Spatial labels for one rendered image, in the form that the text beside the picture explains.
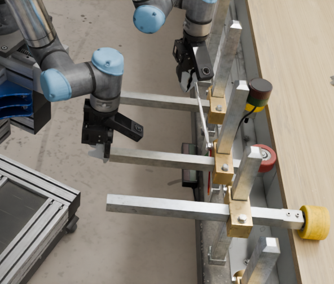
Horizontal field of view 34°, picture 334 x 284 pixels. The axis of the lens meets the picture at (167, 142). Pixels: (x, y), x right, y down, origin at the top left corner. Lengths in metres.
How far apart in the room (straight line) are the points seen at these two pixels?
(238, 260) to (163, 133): 1.32
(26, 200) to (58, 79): 1.04
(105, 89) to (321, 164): 0.64
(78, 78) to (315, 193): 0.68
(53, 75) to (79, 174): 1.37
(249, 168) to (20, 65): 0.72
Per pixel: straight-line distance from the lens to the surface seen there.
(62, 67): 1.30
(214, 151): 1.56
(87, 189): 2.55
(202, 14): 1.52
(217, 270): 1.52
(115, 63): 1.29
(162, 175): 2.65
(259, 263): 1.08
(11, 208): 2.22
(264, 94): 1.41
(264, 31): 2.05
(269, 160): 1.53
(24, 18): 1.29
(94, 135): 1.45
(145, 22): 1.40
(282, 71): 1.88
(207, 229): 1.59
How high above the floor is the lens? 1.95
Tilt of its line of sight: 44 degrees down
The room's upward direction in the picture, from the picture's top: 11 degrees clockwise
